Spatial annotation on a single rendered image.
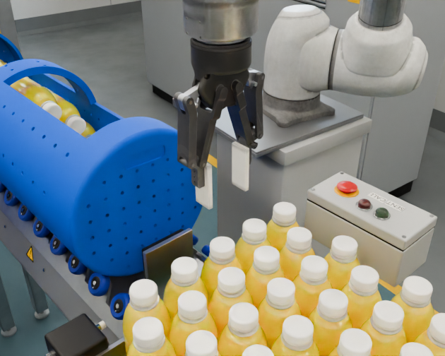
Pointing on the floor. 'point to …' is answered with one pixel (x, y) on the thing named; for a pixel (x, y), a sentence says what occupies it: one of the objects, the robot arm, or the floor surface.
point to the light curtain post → (5, 20)
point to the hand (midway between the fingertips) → (222, 178)
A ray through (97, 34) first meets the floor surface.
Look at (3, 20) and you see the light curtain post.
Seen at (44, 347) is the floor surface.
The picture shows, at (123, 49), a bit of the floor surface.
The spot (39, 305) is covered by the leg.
